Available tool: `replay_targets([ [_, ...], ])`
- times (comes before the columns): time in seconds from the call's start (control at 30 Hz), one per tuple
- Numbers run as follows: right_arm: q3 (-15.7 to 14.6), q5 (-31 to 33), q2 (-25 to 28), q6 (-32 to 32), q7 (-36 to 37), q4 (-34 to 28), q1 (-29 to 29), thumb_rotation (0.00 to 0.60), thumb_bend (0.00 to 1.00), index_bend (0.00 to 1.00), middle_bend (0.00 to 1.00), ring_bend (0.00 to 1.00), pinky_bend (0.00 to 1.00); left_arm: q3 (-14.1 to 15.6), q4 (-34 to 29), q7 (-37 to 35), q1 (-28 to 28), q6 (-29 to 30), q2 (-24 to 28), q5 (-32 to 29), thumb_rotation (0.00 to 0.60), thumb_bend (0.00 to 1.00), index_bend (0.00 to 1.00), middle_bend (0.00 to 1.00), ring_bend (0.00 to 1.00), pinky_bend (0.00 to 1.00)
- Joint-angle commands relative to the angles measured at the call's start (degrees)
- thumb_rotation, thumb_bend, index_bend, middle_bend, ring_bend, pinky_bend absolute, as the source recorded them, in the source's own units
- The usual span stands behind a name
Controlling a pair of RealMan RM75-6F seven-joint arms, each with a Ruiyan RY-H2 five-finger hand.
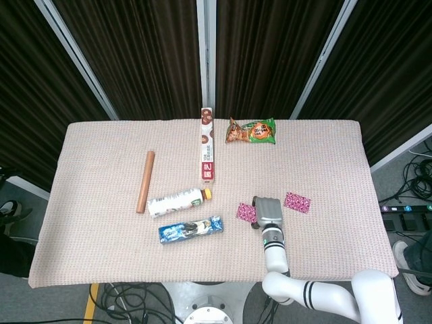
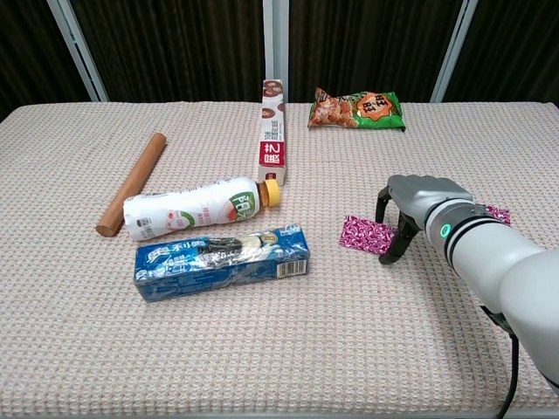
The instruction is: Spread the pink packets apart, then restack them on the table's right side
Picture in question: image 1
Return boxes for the white grey robot base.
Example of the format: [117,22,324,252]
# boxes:
[161,281,267,324]

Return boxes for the black floor cable bundle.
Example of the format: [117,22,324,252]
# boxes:
[89,282,183,324]
[393,148,432,203]

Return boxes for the white drink bottle yellow cap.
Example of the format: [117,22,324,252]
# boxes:
[146,187,213,219]

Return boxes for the white partition base rail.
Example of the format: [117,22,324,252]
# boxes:
[369,123,432,173]
[5,175,51,200]

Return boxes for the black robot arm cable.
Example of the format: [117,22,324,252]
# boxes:
[264,296,275,324]

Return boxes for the black trouser leg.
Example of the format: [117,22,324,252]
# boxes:
[0,232,35,279]

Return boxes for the purple white patterned packet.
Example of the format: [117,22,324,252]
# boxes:
[283,192,312,215]
[235,202,259,224]

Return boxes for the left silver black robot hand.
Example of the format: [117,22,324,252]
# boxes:
[0,167,22,190]

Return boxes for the blue Oreo cookie box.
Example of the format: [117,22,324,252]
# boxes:
[158,215,224,245]

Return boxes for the black power strip lit numbers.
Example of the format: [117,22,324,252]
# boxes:
[379,203,432,214]

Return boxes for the yellow floor tape strip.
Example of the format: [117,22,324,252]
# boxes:
[83,283,101,324]

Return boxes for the pink waffle weave tablecloth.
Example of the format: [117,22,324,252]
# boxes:
[28,118,400,290]

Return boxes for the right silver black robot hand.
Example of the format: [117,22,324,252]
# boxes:
[250,195,283,231]

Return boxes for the black white sneaker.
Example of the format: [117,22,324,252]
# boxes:
[0,199,34,223]

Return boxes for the wooden rolling pin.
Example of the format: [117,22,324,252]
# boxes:
[136,151,155,214]

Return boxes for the dark pleated curtain panel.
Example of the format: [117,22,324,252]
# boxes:
[0,0,112,192]
[215,0,345,119]
[52,0,203,121]
[296,0,432,166]

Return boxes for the long white red baking paper box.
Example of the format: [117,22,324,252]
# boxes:
[200,107,216,185]

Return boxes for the grey partition frame post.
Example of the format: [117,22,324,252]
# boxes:
[196,0,217,119]
[289,0,355,119]
[33,0,119,121]

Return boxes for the dark jeans leg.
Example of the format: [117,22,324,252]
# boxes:
[403,231,432,281]

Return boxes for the green orange snack bag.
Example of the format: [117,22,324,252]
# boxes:
[225,116,277,145]

